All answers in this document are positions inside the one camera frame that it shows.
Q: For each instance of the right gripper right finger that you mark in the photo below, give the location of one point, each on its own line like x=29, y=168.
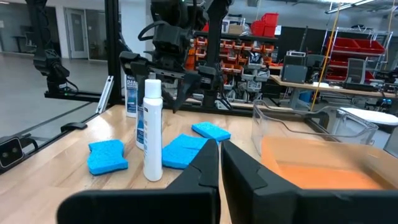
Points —
x=295, y=208

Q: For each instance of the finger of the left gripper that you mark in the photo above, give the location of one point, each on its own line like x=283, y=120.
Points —
x=135, y=70
x=194, y=84

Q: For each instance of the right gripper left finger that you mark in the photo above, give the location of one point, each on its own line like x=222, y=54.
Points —
x=140, y=207

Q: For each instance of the blue sponge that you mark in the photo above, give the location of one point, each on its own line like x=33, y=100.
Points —
x=211, y=130
x=177, y=157
x=107, y=157
x=192, y=140

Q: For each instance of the white plastic restorer bottle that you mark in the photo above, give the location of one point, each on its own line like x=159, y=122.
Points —
x=140, y=130
x=131, y=99
x=153, y=140

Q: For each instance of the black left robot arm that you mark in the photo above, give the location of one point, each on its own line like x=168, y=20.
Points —
x=174, y=12

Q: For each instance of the orange plastic bin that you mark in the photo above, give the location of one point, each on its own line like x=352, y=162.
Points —
x=311, y=177

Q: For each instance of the silver aluminium bar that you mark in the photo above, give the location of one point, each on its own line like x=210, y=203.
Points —
x=105, y=93

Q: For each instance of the orange parts drawer rack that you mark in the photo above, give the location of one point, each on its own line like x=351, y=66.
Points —
x=236, y=56

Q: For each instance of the large clear plastic bin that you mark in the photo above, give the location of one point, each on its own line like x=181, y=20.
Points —
x=267, y=124

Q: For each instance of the black table clamp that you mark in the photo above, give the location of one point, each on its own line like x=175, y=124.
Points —
x=73, y=126

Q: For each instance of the red storage bin stack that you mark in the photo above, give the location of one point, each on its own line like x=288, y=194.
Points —
x=265, y=26

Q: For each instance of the grey equipment case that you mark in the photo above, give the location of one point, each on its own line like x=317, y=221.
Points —
x=293, y=73

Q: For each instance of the wooden workbench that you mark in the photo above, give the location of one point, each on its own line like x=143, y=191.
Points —
x=326, y=88

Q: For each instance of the grey chair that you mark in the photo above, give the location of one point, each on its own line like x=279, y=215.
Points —
x=356, y=71

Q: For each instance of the black metal rig frame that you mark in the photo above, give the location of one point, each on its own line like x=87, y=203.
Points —
x=112, y=46

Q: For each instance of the black table-level camera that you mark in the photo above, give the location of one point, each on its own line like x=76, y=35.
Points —
x=11, y=152

